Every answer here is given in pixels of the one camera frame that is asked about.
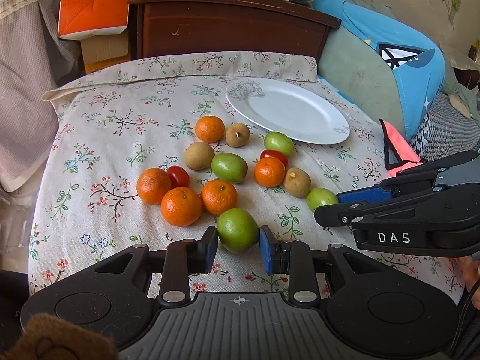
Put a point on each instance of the orange tangerine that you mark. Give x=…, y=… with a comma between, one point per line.
x=181, y=207
x=269, y=172
x=152, y=185
x=209, y=129
x=219, y=196

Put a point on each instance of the red cherry tomato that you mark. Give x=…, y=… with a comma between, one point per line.
x=179, y=177
x=275, y=154

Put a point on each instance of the person's right hand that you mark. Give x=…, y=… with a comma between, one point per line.
x=469, y=270

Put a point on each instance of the brown kiwi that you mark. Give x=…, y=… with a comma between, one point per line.
x=297, y=182
x=237, y=135
x=199, y=156

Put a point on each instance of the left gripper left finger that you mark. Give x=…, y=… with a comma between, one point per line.
x=182, y=259

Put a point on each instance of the pink cloth black trim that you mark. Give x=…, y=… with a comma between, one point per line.
x=398, y=154

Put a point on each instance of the checkered beige fabric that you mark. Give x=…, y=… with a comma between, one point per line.
x=34, y=60

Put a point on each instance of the blue green pillow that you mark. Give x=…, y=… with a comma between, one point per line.
x=388, y=69

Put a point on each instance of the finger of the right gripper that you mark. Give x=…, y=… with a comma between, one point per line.
x=455, y=207
x=456, y=169

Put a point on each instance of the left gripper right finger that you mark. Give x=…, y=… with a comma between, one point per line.
x=294, y=259

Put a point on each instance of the brown plush toy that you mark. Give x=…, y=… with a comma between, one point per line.
x=48, y=337

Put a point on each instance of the orange cardboard box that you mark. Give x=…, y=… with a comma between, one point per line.
x=82, y=19

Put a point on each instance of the orange tangerine top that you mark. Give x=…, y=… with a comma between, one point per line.
x=209, y=129

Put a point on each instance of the brown cardboard box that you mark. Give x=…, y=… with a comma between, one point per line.
x=103, y=51

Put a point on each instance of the white ceramic plate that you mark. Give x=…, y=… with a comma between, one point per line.
x=282, y=107

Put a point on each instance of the large green jujube front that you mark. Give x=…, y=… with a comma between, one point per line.
x=237, y=230

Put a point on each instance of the dark wooden cabinet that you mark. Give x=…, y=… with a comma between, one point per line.
x=178, y=27

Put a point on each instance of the floral tablecloth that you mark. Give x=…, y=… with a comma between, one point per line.
x=116, y=123

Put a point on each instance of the brown kiwi top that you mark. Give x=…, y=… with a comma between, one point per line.
x=237, y=135

